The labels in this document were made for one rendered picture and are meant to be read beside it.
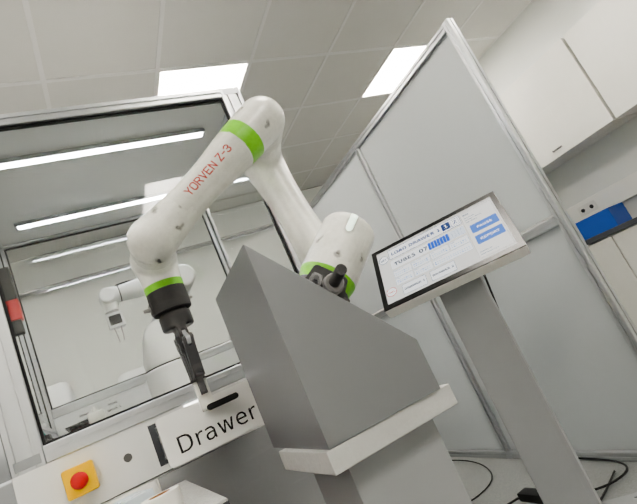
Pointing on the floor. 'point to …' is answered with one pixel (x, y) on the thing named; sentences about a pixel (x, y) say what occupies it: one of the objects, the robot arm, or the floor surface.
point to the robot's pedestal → (389, 460)
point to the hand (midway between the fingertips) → (204, 394)
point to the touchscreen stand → (521, 400)
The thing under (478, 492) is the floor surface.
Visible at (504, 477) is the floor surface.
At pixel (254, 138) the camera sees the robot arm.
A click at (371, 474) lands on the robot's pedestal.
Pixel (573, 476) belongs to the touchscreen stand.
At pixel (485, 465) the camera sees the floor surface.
